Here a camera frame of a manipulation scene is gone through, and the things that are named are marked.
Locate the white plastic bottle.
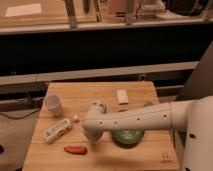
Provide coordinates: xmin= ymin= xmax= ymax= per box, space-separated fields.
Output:
xmin=43 ymin=115 xmax=80 ymax=144

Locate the black floor cable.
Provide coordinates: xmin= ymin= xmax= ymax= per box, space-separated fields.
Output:
xmin=0 ymin=108 xmax=42 ymax=120

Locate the green frying pan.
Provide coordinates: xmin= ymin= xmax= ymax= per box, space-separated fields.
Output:
xmin=111 ymin=130 xmax=144 ymax=146

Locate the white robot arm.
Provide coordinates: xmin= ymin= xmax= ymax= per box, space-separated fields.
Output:
xmin=82 ymin=96 xmax=213 ymax=171

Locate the white paper cup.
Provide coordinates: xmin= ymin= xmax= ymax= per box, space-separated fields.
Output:
xmin=43 ymin=94 xmax=63 ymax=117

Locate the red pepper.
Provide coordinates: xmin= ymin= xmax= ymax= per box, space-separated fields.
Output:
xmin=64 ymin=146 xmax=87 ymax=155

